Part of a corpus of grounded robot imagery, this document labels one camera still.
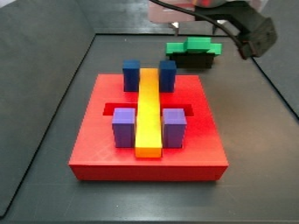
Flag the purple post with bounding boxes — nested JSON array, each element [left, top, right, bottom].
[[164, 108, 188, 148], [113, 108, 137, 148]]

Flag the black fixture bracket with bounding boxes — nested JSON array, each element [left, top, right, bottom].
[[170, 52, 216, 69]]

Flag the purple right post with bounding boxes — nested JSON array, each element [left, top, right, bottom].
[[164, 108, 188, 148]]

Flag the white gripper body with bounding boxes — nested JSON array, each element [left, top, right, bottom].
[[147, 0, 270, 25]]

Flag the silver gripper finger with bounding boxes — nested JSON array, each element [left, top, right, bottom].
[[213, 24, 220, 35]]

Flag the green U-shaped block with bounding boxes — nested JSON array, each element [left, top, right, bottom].
[[166, 37, 222, 56]]

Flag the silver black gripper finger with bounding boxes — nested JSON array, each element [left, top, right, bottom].
[[172, 22, 181, 37]]

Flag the dark blue right post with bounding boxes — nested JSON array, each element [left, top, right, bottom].
[[160, 60, 177, 93]]

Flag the dark blue post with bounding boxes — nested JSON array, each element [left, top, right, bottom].
[[160, 60, 177, 93], [123, 59, 141, 92]]

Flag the dark blue left post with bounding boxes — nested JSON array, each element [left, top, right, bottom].
[[123, 59, 141, 92]]

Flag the yellow long bar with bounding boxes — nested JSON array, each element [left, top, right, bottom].
[[135, 68, 164, 158]]

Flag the red base board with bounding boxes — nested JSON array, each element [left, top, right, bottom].
[[70, 74, 229, 181]]

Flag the black camera cable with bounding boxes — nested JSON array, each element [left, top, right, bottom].
[[150, 0, 248, 51]]

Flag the purple left post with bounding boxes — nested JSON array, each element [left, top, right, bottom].
[[113, 108, 137, 148]]

